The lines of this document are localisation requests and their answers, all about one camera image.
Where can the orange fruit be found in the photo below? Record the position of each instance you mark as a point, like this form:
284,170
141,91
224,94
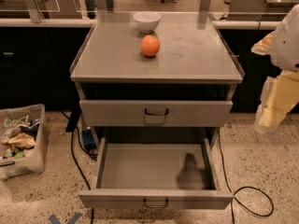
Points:
150,45

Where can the grey top drawer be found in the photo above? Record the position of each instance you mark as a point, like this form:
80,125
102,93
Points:
155,113

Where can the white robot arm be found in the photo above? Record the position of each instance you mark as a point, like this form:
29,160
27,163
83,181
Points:
290,25

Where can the clear plastic bin with trash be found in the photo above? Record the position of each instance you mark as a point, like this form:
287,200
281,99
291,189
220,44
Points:
24,136

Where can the grey drawer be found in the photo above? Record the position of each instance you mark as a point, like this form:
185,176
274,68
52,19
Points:
155,176
155,113

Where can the black counter with white rail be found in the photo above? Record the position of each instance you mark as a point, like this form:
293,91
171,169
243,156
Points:
35,61

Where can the grey metal drawer cabinet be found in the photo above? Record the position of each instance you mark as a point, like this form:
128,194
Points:
193,64

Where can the blue power box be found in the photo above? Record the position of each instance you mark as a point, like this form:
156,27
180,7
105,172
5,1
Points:
87,139

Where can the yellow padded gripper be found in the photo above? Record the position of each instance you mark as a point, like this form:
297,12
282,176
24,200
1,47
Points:
288,46

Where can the white ceramic bowl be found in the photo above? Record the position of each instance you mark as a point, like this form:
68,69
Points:
147,21

